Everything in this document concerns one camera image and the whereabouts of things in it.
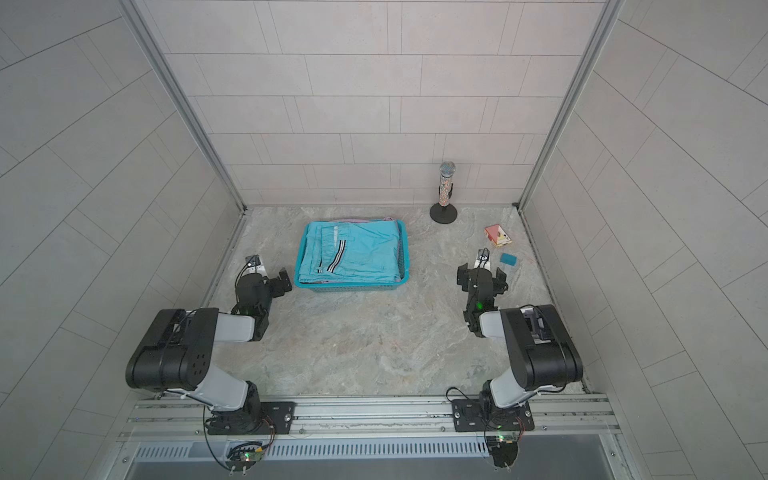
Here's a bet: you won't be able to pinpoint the teal striped pants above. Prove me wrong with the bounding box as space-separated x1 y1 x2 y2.
296 220 402 286

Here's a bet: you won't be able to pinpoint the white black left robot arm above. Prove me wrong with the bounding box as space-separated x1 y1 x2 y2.
125 261 292 435

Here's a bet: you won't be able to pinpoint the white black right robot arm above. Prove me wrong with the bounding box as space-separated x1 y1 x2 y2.
456 264 583 416

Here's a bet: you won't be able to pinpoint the teal plastic basket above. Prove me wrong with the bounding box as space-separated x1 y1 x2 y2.
293 218 410 293

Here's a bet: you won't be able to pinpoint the small teal block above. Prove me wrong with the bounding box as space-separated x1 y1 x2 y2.
499 253 518 266

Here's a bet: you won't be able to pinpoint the red yellow small box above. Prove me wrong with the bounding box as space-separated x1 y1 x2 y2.
484 224 512 247

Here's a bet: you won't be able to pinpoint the glitter microphone on stand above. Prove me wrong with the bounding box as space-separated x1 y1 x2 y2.
429 161 458 225

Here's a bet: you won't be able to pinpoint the right circuit board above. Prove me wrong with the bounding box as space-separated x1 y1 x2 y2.
484 435 519 469

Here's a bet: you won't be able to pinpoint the circuit board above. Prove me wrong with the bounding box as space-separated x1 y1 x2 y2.
225 441 265 476
484 435 519 469

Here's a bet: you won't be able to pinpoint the left circuit board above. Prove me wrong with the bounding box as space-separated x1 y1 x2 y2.
225 441 265 476

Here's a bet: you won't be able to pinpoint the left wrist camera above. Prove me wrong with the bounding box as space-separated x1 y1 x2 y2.
243 254 265 275

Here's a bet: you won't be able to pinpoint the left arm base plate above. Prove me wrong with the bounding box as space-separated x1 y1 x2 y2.
205 401 296 436

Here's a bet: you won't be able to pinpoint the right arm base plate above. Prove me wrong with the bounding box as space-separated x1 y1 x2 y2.
451 397 535 434

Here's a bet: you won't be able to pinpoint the aluminium mounting rail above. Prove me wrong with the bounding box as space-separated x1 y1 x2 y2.
117 394 621 442

